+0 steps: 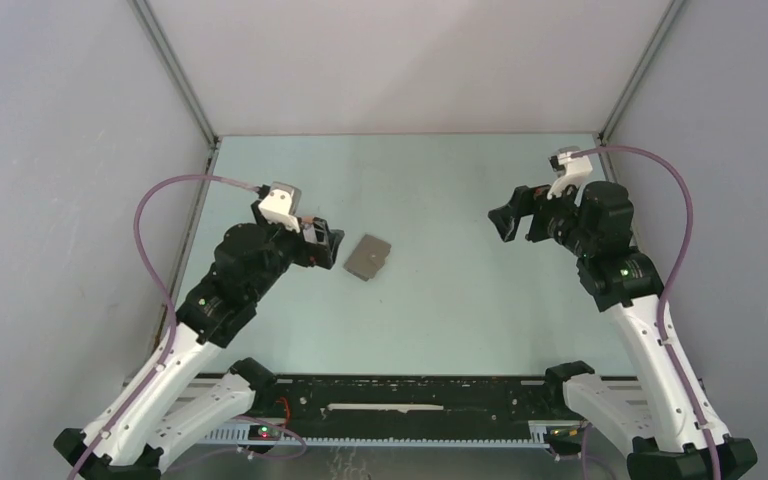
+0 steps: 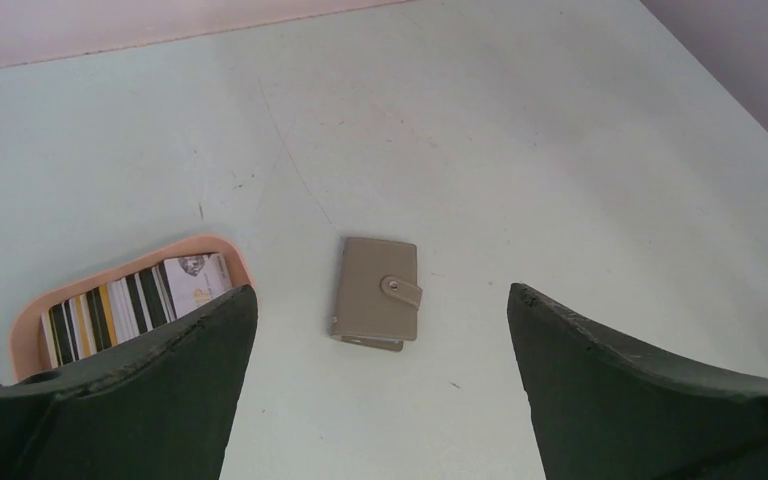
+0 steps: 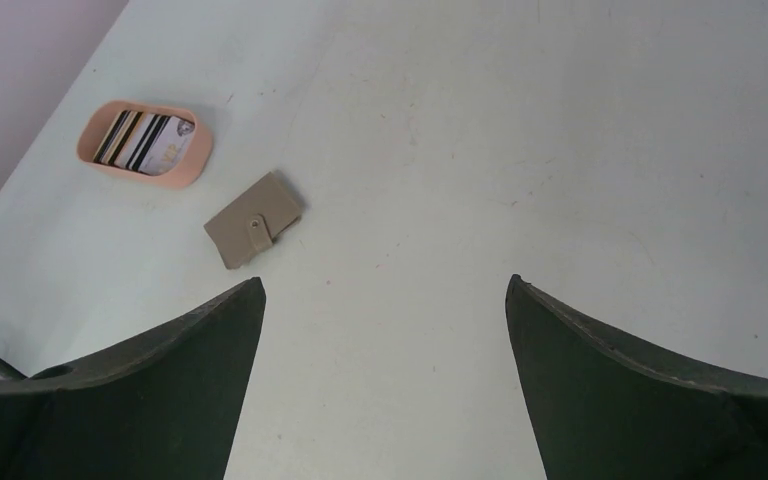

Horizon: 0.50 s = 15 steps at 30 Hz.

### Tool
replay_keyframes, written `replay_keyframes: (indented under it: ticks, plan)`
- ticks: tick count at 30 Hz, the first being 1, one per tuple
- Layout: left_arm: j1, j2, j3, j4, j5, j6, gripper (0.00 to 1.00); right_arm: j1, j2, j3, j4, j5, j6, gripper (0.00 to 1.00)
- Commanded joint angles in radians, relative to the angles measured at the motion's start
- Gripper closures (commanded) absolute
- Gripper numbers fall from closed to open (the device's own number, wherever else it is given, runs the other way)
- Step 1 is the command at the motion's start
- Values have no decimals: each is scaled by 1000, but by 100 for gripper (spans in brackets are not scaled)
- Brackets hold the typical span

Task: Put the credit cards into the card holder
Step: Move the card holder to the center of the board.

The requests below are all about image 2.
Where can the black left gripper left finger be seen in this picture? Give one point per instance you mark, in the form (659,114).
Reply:
(160,406)

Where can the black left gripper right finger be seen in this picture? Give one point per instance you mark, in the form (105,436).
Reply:
(606,405)

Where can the taupe leather card holder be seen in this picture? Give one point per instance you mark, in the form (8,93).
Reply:
(378,297)

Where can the peach plastic card tray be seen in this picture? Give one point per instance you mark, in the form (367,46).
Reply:
(26,343)

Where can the stack of credit cards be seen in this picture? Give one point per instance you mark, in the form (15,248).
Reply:
(125,308)

